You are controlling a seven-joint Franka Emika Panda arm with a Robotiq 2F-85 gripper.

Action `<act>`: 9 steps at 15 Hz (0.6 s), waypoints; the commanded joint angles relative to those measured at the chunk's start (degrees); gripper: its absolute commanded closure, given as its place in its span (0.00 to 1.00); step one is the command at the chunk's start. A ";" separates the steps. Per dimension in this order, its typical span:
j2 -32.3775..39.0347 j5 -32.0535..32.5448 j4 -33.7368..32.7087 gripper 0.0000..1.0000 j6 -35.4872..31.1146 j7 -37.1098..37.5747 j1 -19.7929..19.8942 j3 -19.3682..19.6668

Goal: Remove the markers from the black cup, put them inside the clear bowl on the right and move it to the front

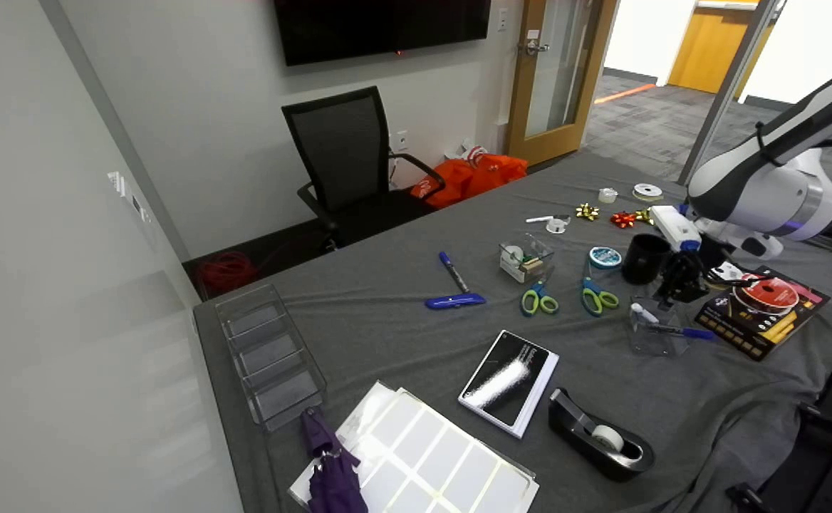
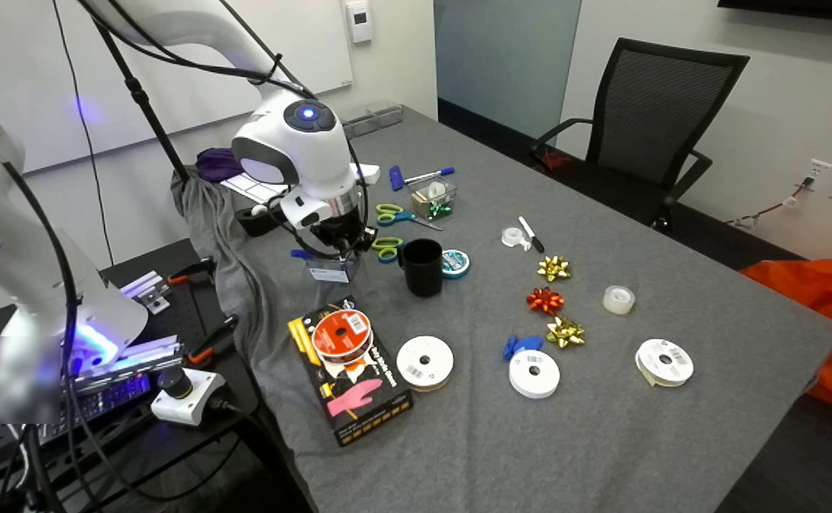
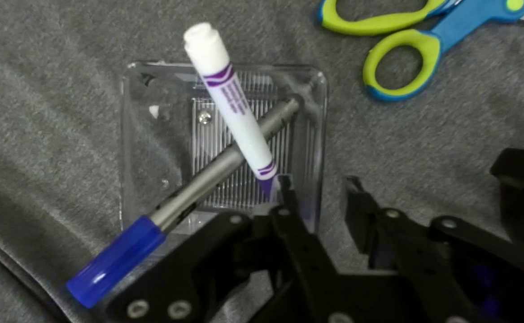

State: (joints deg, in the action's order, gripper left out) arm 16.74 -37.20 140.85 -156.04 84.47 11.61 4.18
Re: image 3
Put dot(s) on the empty clear plastic bowl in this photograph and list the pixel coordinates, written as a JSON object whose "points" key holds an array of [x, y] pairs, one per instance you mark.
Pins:
{"points": [[155, 120]]}

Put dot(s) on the white marker with purple label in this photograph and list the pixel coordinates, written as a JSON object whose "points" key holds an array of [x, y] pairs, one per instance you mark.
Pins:
{"points": [[232, 102]]}

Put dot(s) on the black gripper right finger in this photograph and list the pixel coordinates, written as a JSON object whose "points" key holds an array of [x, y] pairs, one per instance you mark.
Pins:
{"points": [[465, 276]]}

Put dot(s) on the gray marker with blue cap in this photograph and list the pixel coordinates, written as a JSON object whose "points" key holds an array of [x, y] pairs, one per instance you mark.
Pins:
{"points": [[214, 173]]}

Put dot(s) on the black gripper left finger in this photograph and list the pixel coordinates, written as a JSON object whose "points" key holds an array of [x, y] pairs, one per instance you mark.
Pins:
{"points": [[237, 270]]}

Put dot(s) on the green and blue scissors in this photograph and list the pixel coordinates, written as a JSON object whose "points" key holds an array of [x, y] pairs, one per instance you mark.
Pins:
{"points": [[447, 33]]}

